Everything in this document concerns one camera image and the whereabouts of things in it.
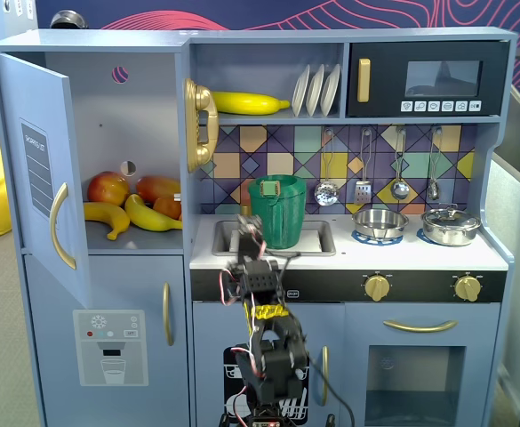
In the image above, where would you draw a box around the gold microwave door handle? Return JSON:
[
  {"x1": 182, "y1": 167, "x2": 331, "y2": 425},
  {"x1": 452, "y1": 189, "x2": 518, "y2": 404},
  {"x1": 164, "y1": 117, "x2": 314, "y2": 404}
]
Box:
[{"x1": 357, "y1": 57, "x2": 372, "y2": 104}]

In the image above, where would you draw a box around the steel pot with lid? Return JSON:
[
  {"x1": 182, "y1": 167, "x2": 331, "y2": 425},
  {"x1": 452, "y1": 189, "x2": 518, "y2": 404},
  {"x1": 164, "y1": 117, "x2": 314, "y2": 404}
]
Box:
[{"x1": 420, "y1": 203, "x2": 483, "y2": 247}]

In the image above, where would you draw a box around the gold stove knob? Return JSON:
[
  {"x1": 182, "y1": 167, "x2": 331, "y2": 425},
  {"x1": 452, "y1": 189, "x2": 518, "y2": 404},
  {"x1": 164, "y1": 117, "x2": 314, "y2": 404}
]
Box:
[
  {"x1": 364, "y1": 274, "x2": 392, "y2": 303},
  {"x1": 453, "y1": 275, "x2": 483, "y2": 303}
]

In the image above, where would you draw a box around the steel whisk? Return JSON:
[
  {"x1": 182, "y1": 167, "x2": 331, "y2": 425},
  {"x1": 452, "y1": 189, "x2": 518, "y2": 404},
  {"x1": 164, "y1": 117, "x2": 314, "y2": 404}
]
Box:
[{"x1": 427, "y1": 127, "x2": 443, "y2": 202}]

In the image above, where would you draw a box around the round red yellow apple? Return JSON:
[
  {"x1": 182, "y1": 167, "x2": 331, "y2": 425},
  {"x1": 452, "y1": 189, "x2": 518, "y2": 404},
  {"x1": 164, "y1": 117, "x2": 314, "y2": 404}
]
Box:
[{"x1": 86, "y1": 171, "x2": 132, "y2": 207}]

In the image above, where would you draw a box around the gold dispenser door handle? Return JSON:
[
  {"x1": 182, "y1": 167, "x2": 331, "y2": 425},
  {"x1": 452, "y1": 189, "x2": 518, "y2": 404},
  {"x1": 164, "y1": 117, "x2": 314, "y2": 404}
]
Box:
[{"x1": 161, "y1": 281, "x2": 175, "y2": 348}]

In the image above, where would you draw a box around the gold oven door handle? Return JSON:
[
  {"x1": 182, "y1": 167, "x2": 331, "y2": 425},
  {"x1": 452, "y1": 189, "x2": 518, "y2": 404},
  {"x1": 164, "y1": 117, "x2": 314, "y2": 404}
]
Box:
[{"x1": 382, "y1": 318, "x2": 460, "y2": 334}]

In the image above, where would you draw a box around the long straight yellow banana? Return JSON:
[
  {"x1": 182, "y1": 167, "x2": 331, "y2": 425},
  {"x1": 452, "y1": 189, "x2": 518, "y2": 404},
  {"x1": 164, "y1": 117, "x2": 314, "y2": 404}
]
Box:
[{"x1": 210, "y1": 90, "x2": 292, "y2": 117}]

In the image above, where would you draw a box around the gold shopping list door handle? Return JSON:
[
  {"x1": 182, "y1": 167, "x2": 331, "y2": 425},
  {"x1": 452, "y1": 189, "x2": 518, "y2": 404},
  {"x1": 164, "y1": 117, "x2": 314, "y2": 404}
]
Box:
[{"x1": 49, "y1": 181, "x2": 78, "y2": 270}]

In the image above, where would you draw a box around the steel slotted skimmer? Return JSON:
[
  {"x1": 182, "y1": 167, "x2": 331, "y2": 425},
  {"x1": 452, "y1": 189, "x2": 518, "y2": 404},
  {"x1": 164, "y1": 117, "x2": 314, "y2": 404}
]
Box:
[{"x1": 314, "y1": 128, "x2": 341, "y2": 207}]

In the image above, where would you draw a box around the grey toy sink basin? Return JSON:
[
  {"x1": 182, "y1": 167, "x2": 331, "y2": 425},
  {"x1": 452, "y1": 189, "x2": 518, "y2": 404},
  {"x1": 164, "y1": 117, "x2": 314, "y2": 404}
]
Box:
[{"x1": 211, "y1": 218, "x2": 338, "y2": 258}]

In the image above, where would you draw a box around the open steel pot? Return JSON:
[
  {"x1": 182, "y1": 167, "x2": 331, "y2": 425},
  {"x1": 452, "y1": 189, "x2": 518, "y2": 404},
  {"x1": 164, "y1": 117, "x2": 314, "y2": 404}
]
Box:
[{"x1": 351, "y1": 208, "x2": 410, "y2": 242}]

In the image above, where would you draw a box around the red white servo wire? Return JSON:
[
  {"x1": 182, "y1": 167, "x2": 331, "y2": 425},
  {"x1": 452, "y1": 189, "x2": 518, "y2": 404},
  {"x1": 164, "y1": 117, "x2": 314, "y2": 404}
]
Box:
[{"x1": 218, "y1": 266, "x2": 245, "y2": 309}]

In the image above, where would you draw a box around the black cable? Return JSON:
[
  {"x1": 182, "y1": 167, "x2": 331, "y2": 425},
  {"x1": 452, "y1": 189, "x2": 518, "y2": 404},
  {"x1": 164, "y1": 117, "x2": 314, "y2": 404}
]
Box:
[{"x1": 305, "y1": 353, "x2": 356, "y2": 427}]

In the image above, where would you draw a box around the gold dishwasher door handle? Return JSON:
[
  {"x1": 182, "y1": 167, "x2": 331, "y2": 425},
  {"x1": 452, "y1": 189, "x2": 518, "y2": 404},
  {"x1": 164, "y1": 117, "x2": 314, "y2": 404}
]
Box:
[{"x1": 320, "y1": 345, "x2": 331, "y2": 407}]

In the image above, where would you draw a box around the oven door with window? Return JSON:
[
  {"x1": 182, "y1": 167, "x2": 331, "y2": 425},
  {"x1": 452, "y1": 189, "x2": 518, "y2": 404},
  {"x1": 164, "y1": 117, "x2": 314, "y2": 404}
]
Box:
[{"x1": 344, "y1": 302, "x2": 504, "y2": 427}]

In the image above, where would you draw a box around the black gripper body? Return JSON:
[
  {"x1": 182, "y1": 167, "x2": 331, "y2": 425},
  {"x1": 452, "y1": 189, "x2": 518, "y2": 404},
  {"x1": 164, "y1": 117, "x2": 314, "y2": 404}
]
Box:
[{"x1": 235, "y1": 230, "x2": 270, "y2": 264}]

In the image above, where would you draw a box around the oval red mango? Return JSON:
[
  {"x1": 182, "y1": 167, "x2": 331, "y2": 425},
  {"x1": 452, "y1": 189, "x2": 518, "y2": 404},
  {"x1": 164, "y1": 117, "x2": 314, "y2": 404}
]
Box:
[{"x1": 135, "y1": 174, "x2": 183, "y2": 204}]

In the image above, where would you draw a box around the fridge door with shopping list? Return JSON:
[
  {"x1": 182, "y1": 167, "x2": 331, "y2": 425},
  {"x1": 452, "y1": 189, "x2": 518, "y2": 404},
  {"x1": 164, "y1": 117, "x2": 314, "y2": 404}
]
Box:
[{"x1": 0, "y1": 52, "x2": 92, "y2": 305}]

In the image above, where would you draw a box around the yellow tape wrap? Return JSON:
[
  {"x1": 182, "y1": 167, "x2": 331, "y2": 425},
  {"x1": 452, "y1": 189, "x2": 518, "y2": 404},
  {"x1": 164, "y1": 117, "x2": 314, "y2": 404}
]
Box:
[{"x1": 250, "y1": 303, "x2": 290, "y2": 321}]

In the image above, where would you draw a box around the fridge door with dispenser print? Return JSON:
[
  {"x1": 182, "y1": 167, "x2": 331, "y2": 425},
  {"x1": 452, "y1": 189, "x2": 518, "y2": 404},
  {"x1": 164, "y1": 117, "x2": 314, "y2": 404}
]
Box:
[{"x1": 22, "y1": 254, "x2": 187, "y2": 427}]

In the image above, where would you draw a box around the cabinet door with dishwasher sticker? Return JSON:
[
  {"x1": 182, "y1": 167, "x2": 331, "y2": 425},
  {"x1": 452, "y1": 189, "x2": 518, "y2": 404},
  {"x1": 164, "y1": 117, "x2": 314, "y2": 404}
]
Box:
[{"x1": 192, "y1": 301, "x2": 347, "y2": 427}]

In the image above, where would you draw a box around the shiny black dome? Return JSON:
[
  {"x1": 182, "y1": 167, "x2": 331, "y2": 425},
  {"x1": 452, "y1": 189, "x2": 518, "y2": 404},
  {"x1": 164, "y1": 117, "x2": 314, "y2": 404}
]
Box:
[{"x1": 49, "y1": 9, "x2": 87, "y2": 30}]

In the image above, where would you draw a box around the black toy microwave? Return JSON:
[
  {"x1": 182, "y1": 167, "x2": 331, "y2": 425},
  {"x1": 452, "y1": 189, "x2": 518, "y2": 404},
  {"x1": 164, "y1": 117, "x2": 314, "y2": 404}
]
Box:
[{"x1": 347, "y1": 41, "x2": 512, "y2": 118}]

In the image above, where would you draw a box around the steel slotted spatula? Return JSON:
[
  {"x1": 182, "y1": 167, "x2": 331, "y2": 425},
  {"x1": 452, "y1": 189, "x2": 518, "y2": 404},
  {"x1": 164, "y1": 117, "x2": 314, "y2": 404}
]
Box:
[{"x1": 353, "y1": 128, "x2": 374, "y2": 206}]

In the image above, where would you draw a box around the blue wooden toy kitchen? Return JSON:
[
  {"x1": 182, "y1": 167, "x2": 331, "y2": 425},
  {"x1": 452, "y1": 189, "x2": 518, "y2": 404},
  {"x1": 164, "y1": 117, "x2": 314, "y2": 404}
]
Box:
[{"x1": 0, "y1": 27, "x2": 519, "y2": 427}]

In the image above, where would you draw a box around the gold toy telephone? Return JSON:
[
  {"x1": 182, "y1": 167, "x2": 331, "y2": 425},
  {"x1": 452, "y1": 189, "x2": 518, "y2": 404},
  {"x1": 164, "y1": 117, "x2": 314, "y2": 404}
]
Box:
[{"x1": 183, "y1": 78, "x2": 220, "y2": 174}]

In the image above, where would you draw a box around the white toy plate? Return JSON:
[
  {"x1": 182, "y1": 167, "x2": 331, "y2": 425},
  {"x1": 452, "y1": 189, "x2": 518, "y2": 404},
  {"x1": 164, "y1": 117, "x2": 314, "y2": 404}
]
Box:
[
  {"x1": 320, "y1": 63, "x2": 342, "y2": 117},
  {"x1": 306, "y1": 64, "x2": 327, "y2": 118},
  {"x1": 291, "y1": 64, "x2": 312, "y2": 118}
]

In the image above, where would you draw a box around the curved yellow banana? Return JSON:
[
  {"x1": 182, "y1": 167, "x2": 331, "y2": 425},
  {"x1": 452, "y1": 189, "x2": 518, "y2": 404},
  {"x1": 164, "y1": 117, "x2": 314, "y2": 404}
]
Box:
[
  {"x1": 83, "y1": 201, "x2": 132, "y2": 242},
  {"x1": 124, "y1": 192, "x2": 184, "y2": 233}
]

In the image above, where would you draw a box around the steel ladle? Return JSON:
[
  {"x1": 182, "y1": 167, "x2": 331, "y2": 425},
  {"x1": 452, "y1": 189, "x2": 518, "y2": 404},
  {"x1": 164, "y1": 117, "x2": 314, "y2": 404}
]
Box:
[{"x1": 389, "y1": 128, "x2": 411, "y2": 201}]

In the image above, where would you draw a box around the small orange fruit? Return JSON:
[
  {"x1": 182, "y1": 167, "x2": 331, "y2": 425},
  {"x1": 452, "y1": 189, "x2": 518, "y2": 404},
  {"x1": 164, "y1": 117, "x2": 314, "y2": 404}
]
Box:
[{"x1": 152, "y1": 196, "x2": 183, "y2": 221}]

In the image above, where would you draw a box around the green plastic bucket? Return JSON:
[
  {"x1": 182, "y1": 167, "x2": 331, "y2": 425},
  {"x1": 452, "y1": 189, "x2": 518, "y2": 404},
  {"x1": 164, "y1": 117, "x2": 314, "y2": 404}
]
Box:
[{"x1": 246, "y1": 173, "x2": 309, "y2": 251}]

